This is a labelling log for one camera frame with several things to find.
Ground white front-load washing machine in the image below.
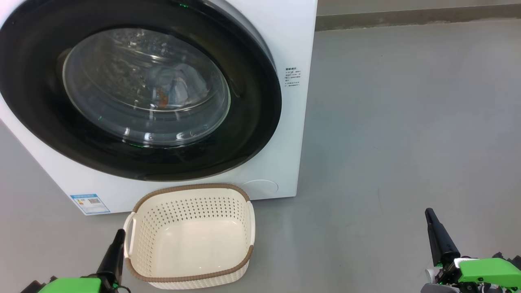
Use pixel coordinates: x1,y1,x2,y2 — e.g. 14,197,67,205
0,0,318,215

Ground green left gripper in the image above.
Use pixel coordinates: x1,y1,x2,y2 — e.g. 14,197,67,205
20,229,131,293

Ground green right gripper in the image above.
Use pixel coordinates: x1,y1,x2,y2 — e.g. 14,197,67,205
421,208,521,293

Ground blue energy label sticker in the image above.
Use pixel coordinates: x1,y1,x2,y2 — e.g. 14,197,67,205
69,194,111,215

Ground cream perforated laundry basket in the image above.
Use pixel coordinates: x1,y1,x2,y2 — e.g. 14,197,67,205
123,183,256,290

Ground black round glass washer door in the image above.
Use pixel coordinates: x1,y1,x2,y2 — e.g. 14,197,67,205
0,0,282,182

